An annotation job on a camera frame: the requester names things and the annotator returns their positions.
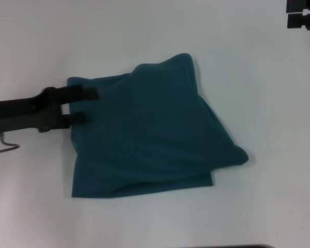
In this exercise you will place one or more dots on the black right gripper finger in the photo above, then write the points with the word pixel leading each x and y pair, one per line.
pixel 299 20
pixel 299 5

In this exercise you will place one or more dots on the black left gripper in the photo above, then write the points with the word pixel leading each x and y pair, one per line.
pixel 20 113

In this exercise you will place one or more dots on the teal shirt with FREE print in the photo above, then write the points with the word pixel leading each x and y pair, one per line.
pixel 157 129

